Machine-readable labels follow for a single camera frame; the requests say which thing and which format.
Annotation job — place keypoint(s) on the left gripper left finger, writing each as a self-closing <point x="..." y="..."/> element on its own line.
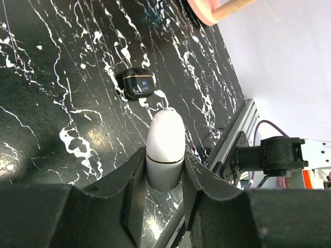
<point x="106" y="213"/>

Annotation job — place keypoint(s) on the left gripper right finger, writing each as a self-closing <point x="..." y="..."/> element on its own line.
<point x="218" y="214"/>

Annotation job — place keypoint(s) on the white earbud case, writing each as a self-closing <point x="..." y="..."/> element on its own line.
<point x="165" y="150"/>

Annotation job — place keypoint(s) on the black earbud charging case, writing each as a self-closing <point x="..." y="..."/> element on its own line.
<point x="138" y="83"/>

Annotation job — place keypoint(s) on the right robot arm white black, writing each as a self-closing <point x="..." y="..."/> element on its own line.
<point x="275" y="157"/>

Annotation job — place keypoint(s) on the black marble mat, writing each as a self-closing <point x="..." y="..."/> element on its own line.
<point x="65" y="116"/>

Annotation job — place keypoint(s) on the pink three tier shelf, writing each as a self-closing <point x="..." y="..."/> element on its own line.
<point x="210" y="12"/>

